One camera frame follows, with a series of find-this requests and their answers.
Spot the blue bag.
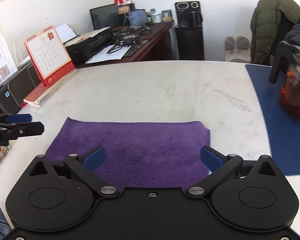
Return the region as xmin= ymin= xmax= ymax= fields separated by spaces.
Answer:
xmin=129 ymin=9 xmax=148 ymax=27

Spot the red desk calendar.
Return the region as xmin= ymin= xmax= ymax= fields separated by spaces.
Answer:
xmin=24 ymin=26 xmax=76 ymax=87

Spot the grey seat cushion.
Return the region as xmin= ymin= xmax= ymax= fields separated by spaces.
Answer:
xmin=224 ymin=36 xmax=251 ymax=62

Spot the green padded jacket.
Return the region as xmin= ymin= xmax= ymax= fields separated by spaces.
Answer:
xmin=250 ymin=0 xmax=300 ymax=65

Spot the white printed wall sheet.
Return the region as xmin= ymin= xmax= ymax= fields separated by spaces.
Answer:
xmin=0 ymin=26 xmax=18 ymax=88

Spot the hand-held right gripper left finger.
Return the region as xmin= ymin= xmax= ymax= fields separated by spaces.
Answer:
xmin=27 ymin=145 xmax=120 ymax=198

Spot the white standing paper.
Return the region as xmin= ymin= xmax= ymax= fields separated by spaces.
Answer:
xmin=55 ymin=24 xmax=78 ymax=43

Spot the glass ashtray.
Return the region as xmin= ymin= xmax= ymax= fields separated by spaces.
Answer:
xmin=0 ymin=144 xmax=10 ymax=175

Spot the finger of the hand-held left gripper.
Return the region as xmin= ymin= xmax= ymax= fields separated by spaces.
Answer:
xmin=0 ymin=114 xmax=32 ymax=124
xmin=0 ymin=121 xmax=45 ymax=140

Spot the pink book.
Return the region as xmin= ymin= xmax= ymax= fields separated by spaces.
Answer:
xmin=23 ymin=69 xmax=78 ymax=108

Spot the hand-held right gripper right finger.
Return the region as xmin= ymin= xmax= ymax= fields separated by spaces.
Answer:
xmin=186 ymin=145 xmax=278 ymax=198

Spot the purple towel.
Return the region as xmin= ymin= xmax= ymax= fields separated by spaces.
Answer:
xmin=44 ymin=117 xmax=210 ymax=189

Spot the black office machine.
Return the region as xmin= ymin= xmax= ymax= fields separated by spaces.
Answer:
xmin=0 ymin=61 xmax=42 ymax=114

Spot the black monitor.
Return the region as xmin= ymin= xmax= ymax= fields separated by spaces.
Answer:
xmin=89 ymin=4 xmax=120 ymax=30

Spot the black gadget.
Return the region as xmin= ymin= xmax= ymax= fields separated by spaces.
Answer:
xmin=114 ymin=25 xmax=150 ymax=46

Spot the black kettle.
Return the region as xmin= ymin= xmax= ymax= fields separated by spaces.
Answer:
xmin=189 ymin=11 xmax=203 ymax=27

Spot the white paper sheet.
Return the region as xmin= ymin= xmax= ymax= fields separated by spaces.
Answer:
xmin=85 ymin=44 xmax=130 ymax=65

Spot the black printer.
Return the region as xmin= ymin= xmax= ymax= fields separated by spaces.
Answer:
xmin=64 ymin=27 xmax=115 ymax=65

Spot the black water dispenser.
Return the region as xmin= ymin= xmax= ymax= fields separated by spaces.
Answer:
xmin=174 ymin=1 xmax=205 ymax=61

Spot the glass teapot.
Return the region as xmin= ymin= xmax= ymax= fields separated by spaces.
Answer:
xmin=268 ymin=41 xmax=300 ymax=124

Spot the dark wooden desk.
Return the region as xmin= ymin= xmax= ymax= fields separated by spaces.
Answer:
xmin=76 ymin=21 xmax=175 ymax=68

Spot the green tea box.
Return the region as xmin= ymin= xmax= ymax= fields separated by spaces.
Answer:
xmin=161 ymin=9 xmax=173 ymax=22

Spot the blue table mat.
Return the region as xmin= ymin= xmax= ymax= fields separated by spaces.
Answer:
xmin=245 ymin=64 xmax=300 ymax=176

